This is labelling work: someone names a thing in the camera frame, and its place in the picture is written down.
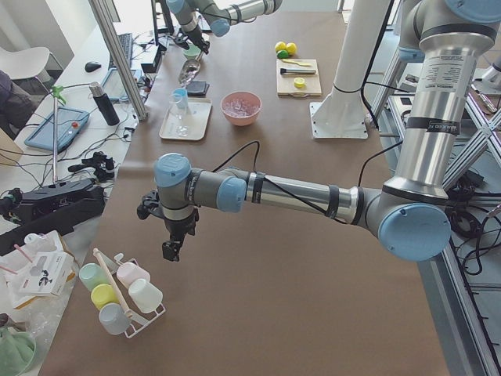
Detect grey folded cloth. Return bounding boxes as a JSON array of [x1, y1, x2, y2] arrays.
[[186, 81, 210, 97]]

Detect green lime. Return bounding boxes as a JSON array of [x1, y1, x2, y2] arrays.
[[285, 42, 297, 56]]

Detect white chair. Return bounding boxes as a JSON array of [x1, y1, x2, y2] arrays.
[[1, 47, 51, 92]]

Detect clear wine glass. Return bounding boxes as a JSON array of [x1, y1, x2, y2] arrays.
[[169, 94, 188, 137]]

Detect steel muddler black tip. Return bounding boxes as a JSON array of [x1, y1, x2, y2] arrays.
[[279, 67, 316, 75]]

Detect yellow cup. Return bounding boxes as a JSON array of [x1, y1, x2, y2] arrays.
[[91, 284, 119, 310]]

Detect black computer mouse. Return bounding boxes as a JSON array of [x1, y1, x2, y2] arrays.
[[84, 61, 101, 73]]

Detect half lemon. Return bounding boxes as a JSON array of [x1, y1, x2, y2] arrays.
[[294, 78, 305, 88]]

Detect blue teach pendant tablet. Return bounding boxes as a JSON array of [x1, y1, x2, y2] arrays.
[[23, 107, 90, 154]]

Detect grey blue cup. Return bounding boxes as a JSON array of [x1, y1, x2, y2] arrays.
[[99, 302, 131, 335]]

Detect pink bowl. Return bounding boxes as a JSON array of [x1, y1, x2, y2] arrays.
[[220, 92, 261, 126]]

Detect white wire cup rack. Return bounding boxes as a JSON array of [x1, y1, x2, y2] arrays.
[[102, 252, 166, 338]]

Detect wooden cutting board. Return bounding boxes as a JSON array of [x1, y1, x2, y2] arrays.
[[276, 59, 323, 97]]

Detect black keyboard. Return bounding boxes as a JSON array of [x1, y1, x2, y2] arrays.
[[117, 33, 134, 67]]

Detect aluminium frame post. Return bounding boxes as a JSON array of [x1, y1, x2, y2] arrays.
[[88, 0, 148, 121]]

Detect mint green cup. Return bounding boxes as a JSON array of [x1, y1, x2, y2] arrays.
[[78, 262, 108, 292]]

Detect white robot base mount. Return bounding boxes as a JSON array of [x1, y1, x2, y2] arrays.
[[310, 1, 393, 139]]

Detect white cup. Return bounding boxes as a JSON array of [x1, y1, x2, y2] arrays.
[[128, 278, 163, 313]]

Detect yellow plastic knife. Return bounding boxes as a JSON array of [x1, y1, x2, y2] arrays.
[[281, 59, 311, 67]]

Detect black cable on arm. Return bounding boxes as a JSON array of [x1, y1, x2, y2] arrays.
[[211, 88, 408, 226]]

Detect light blue cup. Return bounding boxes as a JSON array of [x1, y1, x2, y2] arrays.
[[172, 88, 189, 110]]

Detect cream rabbit tray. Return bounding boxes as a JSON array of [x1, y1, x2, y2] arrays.
[[159, 98, 212, 141]]

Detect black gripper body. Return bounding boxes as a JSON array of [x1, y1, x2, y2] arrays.
[[174, 23, 210, 54], [136, 190, 199, 243]]

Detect pink cup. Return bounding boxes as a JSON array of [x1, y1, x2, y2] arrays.
[[116, 262, 150, 288]]

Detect pile of clear ice cubes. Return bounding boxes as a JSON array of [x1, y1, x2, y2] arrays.
[[222, 94, 260, 118]]

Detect pale green bowl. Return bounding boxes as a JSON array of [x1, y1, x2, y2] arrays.
[[183, 43, 201, 60]]

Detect black water bottle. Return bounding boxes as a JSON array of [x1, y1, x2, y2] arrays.
[[89, 81, 120, 126]]

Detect yellow lemon upper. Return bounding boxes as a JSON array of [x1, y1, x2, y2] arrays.
[[275, 41, 287, 52]]

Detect stainless steel ice scoop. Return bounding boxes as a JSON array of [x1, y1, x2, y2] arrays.
[[178, 52, 203, 86]]

